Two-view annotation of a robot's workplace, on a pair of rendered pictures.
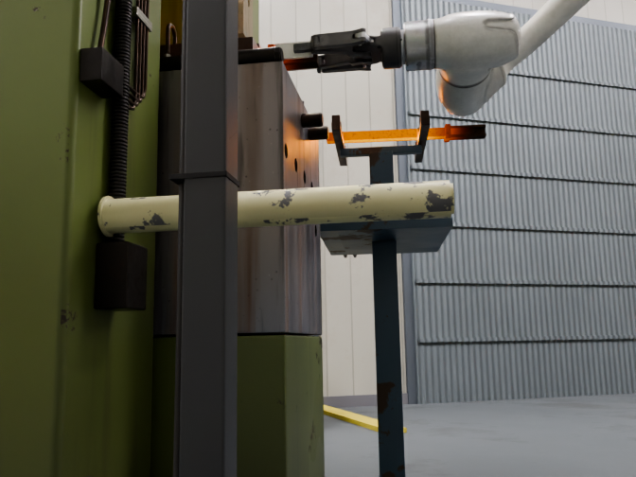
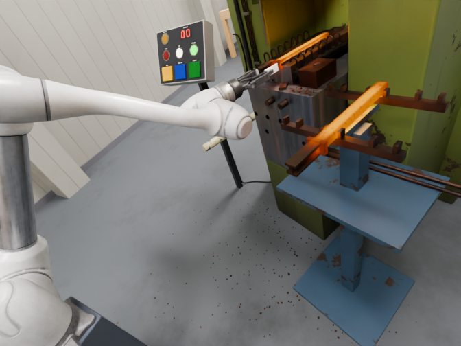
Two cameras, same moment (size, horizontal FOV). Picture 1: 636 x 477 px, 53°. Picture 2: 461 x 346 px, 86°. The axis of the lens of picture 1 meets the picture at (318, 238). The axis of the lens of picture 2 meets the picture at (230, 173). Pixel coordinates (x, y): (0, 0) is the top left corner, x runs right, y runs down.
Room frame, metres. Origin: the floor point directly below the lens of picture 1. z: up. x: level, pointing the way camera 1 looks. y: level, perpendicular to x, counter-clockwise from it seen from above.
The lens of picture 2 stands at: (1.84, -0.75, 1.34)
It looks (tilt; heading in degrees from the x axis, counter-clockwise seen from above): 38 degrees down; 147
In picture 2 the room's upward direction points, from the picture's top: 21 degrees counter-clockwise
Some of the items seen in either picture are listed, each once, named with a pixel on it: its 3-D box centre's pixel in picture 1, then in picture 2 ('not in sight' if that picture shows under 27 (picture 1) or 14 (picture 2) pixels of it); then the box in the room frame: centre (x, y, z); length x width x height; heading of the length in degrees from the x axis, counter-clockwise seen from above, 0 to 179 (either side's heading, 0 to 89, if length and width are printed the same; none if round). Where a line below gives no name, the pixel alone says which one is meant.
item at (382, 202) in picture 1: (273, 207); (232, 130); (0.78, 0.06, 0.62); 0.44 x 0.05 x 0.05; 81
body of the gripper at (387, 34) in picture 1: (378, 49); (238, 86); (1.12, -0.12, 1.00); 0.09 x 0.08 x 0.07; 81
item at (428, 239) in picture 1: (383, 238); (353, 185); (1.59, -0.17, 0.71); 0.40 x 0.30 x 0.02; 175
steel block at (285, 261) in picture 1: (163, 221); (321, 106); (1.22, 0.30, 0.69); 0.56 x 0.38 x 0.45; 81
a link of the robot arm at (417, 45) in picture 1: (416, 45); (223, 95); (1.11, -0.19, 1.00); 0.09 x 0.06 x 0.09; 171
